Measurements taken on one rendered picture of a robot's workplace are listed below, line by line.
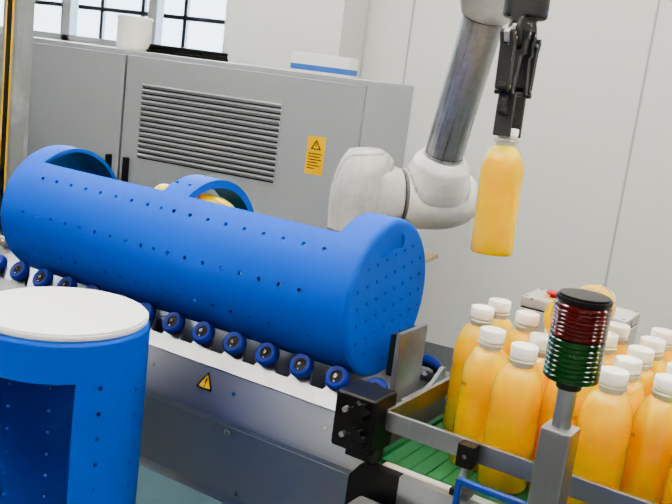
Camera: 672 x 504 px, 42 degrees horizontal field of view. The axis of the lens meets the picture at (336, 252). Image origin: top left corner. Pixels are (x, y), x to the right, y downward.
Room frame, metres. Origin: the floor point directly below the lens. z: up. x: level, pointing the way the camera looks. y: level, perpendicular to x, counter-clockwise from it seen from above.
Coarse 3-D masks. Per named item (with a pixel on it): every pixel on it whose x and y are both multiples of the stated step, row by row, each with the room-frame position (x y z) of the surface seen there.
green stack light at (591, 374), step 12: (552, 336) 0.97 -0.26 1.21; (552, 348) 0.96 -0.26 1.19; (564, 348) 0.95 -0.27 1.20; (576, 348) 0.95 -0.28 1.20; (588, 348) 0.94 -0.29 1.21; (600, 348) 0.95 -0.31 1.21; (552, 360) 0.96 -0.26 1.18; (564, 360) 0.95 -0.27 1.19; (576, 360) 0.95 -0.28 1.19; (588, 360) 0.95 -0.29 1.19; (600, 360) 0.96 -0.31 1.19; (552, 372) 0.96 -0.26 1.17; (564, 372) 0.95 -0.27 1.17; (576, 372) 0.94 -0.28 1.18; (588, 372) 0.95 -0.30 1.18; (600, 372) 0.96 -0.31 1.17; (564, 384) 0.95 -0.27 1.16; (576, 384) 0.94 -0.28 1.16; (588, 384) 0.95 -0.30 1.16
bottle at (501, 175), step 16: (496, 144) 1.53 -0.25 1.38; (512, 144) 1.52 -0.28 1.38; (496, 160) 1.50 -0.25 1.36; (512, 160) 1.50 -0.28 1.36; (480, 176) 1.52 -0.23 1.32; (496, 176) 1.50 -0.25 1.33; (512, 176) 1.50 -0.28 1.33; (480, 192) 1.51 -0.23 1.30; (496, 192) 1.49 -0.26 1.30; (512, 192) 1.50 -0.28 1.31; (480, 208) 1.51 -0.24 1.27; (496, 208) 1.49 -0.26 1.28; (512, 208) 1.50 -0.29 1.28; (480, 224) 1.50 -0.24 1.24; (496, 224) 1.49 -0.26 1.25; (512, 224) 1.50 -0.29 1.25; (480, 240) 1.50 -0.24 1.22; (496, 240) 1.49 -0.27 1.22; (512, 240) 1.50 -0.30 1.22
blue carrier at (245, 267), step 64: (64, 192) 1.76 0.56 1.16; (128, 192) 1.70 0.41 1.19; (192, 192) 1.65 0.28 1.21; (64, 256) 1.75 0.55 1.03; (128, 256) 1.64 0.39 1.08; (192, 256) 1.56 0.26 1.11; (256, 256) 1.49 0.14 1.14; (320, 256) 1.44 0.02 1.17; (384, 256) 1.48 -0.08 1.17; (256, 320) 1.50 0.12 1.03; (320, 320) 1.41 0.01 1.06; (384, 320) 1.50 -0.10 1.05
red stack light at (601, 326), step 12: (564, 312) 0.96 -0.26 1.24; (576, 312) 0.95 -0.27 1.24; (588, 312) 0.94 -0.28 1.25; (600, 312) 0.95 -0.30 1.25; (552, 324) 0.98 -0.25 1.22; (564, 324) 0.95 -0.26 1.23; (576, 324) 0.95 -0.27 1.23; (588, 324) 0.94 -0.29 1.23; (600, 324) 0.95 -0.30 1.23; (564, 336) 0.95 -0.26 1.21; (576, 336) 0.95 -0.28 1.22; (588, 336) 0.94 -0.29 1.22; (600, 336) 0.95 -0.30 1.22
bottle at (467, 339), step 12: (468, 324) 1.43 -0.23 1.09; (480, 324) 1.41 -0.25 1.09; (468, 336) 1.41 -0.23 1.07; (456, 348) 1.42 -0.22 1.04; (468, 348) 1.40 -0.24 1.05; (456, 360) 1.41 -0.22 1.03; (456, 372) 1.41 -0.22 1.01; (456, 384) 1.41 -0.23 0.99; (456, 396) 1.40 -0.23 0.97; (444, 420) 1.42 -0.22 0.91
